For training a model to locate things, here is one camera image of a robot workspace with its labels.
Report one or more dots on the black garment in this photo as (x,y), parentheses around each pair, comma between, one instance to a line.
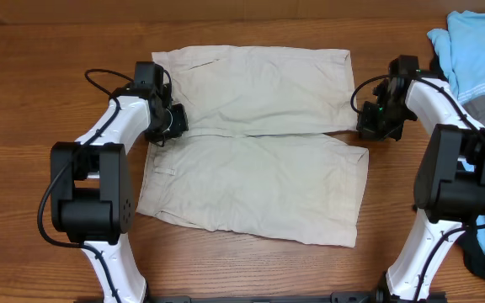
(476,256)

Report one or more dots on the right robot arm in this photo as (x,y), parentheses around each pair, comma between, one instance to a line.
(449,188)

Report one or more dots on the light blue shirt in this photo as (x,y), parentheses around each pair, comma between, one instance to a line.
(461,54)

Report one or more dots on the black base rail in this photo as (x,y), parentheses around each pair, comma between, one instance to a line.
(268,299)

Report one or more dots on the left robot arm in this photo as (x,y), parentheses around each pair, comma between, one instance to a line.
(89,203)

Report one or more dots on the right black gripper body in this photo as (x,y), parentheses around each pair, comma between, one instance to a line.
(386,117)

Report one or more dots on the beige khaki shorts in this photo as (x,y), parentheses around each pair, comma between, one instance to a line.
(261,155)

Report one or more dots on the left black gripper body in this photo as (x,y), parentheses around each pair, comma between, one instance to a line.
(173,121)

